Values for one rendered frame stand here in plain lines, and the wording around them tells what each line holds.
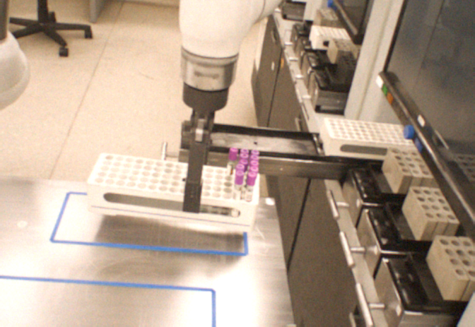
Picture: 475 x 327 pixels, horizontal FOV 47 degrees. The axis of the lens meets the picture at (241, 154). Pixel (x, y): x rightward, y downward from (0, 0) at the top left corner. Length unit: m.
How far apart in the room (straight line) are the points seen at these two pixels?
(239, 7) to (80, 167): 1.92
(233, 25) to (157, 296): 0.44
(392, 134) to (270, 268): 0.58
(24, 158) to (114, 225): 1.72
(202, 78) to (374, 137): 0.63
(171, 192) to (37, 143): 1.92
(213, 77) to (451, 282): 0.53
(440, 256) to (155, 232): 0.51
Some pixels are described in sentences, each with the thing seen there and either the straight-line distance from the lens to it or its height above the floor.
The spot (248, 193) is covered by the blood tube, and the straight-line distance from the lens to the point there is 0.95.
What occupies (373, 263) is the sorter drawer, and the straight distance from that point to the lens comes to 1.15.
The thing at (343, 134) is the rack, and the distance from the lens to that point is 1.36.
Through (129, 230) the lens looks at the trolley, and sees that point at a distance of 1.03.
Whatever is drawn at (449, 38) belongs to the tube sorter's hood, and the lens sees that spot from 1.12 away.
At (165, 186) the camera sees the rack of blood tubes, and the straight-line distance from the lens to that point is 0.97.
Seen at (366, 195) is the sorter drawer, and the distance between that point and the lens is 1.24.
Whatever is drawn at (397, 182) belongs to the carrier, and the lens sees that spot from 1.25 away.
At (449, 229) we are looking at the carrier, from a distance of 1.14.
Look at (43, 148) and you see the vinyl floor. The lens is 2.79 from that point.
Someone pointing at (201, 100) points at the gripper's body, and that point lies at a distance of 0.87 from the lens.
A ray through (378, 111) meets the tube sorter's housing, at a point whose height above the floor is 0.88.
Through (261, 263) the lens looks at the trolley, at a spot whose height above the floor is 0.82.
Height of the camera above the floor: 1.49
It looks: 32 degrees down
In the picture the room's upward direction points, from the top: 9 degrees clockwise
